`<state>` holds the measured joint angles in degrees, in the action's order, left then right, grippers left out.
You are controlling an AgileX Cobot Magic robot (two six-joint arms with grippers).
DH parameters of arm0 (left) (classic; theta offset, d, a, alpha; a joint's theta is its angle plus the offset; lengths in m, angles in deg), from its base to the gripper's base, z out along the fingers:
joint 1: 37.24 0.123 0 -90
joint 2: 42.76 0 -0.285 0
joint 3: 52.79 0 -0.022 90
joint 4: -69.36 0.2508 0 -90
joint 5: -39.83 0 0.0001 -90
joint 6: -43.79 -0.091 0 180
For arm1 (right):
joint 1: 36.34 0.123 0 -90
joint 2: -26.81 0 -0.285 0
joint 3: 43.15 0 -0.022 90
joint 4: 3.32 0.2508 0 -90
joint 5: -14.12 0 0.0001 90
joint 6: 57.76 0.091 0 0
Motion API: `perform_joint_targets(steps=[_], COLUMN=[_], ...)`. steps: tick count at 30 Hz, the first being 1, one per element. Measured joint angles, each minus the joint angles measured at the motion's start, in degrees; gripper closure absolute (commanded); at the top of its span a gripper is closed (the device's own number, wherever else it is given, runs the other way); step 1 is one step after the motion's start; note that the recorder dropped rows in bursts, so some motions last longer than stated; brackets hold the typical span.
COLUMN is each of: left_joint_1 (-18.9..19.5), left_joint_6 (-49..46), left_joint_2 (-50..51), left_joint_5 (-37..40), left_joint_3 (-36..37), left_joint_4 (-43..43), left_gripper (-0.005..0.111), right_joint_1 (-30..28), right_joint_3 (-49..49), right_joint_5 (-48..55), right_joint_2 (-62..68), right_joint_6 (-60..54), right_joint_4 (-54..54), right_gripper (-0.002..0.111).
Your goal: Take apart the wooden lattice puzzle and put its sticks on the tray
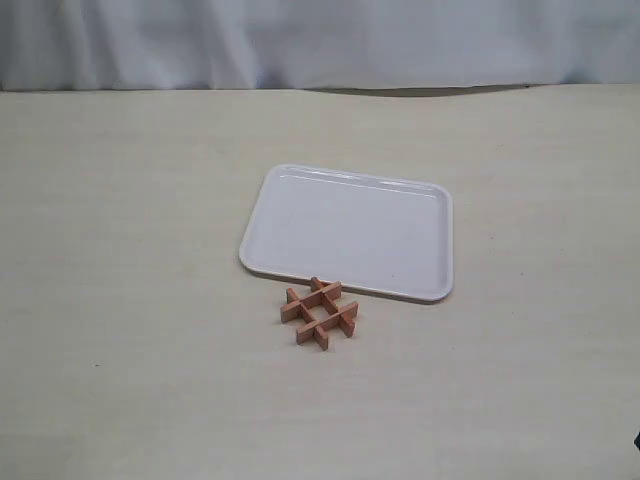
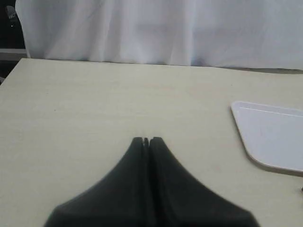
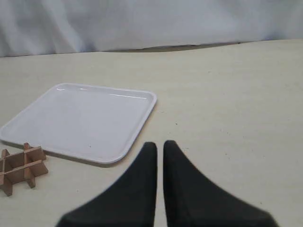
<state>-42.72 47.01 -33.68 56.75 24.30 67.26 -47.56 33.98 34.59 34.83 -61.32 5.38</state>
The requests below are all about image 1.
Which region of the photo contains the wooden notched stick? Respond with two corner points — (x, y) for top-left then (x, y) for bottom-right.
(280, 288), (329, 351)
(311, 277), (359, 338)
(296, 306), (341, 350)
(280, 286), (325, 323)

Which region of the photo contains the white backdrop curtain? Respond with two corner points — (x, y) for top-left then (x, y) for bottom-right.
(1, 1), (639, 90)

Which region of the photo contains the white plastic tray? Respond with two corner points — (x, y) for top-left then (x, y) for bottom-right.
(239, 164), (454, 303)

